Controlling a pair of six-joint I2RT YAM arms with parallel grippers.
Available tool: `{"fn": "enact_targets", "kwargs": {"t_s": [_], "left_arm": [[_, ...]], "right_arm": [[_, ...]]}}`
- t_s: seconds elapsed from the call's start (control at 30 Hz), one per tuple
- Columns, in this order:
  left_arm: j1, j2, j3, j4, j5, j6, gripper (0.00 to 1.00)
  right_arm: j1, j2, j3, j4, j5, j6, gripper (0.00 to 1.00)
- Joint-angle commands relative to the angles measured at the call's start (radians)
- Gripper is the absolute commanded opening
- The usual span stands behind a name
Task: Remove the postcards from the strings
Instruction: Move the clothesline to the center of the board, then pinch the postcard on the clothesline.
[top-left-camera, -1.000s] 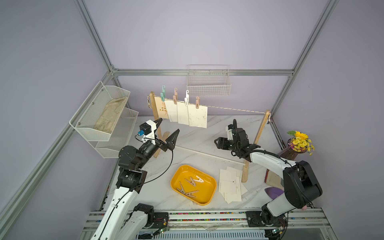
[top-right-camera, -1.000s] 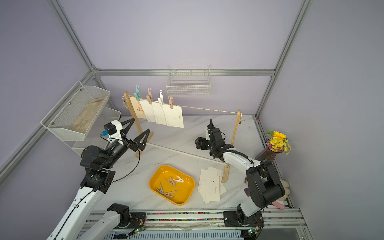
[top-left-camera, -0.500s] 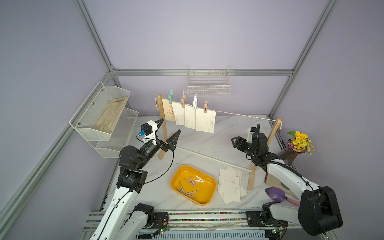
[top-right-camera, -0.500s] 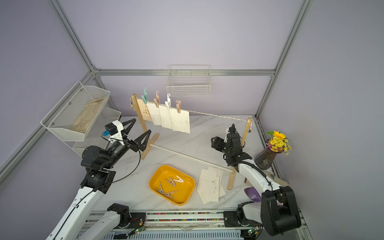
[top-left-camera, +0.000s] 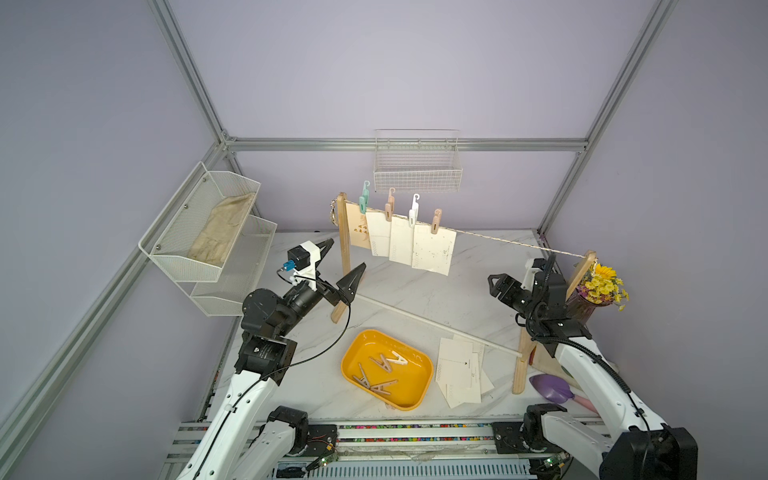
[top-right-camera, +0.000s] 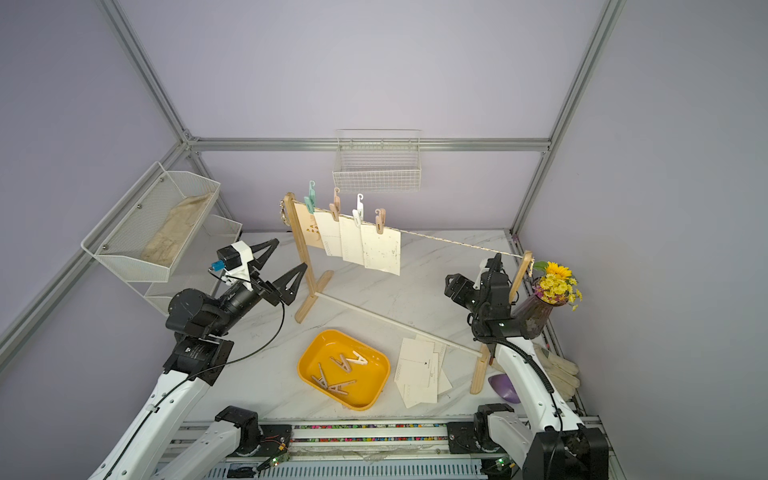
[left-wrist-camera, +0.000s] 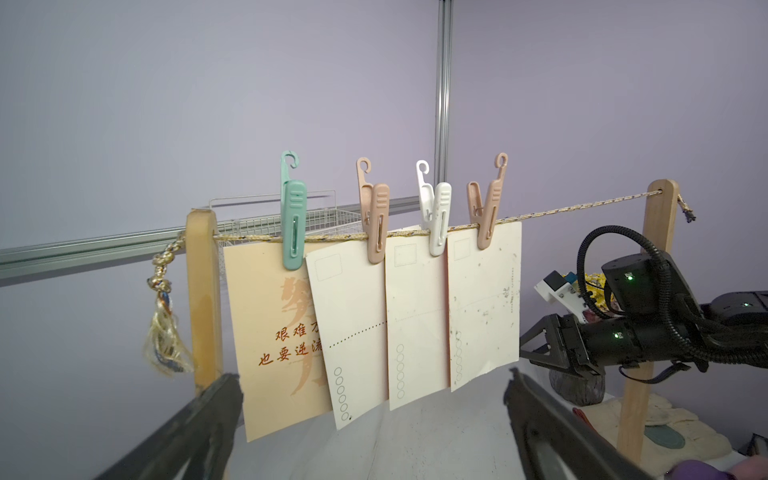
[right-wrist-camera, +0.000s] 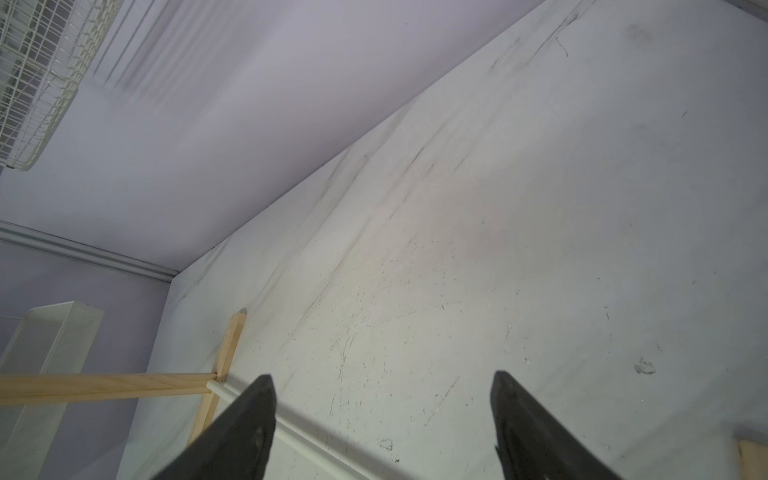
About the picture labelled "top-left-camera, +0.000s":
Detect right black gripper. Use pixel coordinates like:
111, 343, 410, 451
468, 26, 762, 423
489, 275, 542, 324

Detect white postcard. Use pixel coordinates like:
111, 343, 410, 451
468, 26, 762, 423
411, 223, 457, 276
453, 334, 485, 364
436, 338, 481, 408
389, 216, 413, 266
366, 209, 391, 257
480, 370, 494, 395

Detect pink clothespin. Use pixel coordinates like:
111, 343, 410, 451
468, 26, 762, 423
385, 187, 396, 222
369, 354, 393, 373
368, 379, 398, 396
431, 209, 442, 235

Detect white clothespin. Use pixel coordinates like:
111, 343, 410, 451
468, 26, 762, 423
408, 193, 420, 228
383, 350, 408, 365

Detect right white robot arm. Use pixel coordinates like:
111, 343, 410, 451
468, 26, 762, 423
488, 257, 698, 479

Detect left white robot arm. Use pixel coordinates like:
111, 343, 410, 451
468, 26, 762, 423
179, 238, 366, 479

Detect green clothespin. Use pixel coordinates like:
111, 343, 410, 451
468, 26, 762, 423
358, 180, 370, 215

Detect purple vase with flowers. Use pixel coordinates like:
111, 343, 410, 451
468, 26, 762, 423
567, 262, 630, 324

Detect purple pink scoop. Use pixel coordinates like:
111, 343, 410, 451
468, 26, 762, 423
529, 374, 597, 413

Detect yellow plastic tray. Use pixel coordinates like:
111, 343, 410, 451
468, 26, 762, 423
340, 329, 434, 411

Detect beige glove in shelf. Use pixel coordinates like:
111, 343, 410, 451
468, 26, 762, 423
187, 193, 256, 267

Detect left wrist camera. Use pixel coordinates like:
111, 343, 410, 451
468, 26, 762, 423
283, 245, 311, 271

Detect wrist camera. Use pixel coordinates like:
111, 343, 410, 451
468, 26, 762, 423
541, 253, 557, 275
283, 245, 311, 271

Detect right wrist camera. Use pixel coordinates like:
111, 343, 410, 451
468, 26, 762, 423
541, 253, 557, 275

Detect wooden string rack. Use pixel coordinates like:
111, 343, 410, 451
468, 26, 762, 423
330, 192, 597, 394

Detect white mesh wall shelf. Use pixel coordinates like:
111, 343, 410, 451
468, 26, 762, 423
138, 163, 277, 317

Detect white wire basket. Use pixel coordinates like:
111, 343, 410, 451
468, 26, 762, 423
373, 129, 463, 193

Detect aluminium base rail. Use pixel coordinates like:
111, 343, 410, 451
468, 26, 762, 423
161, 415, 607, 480

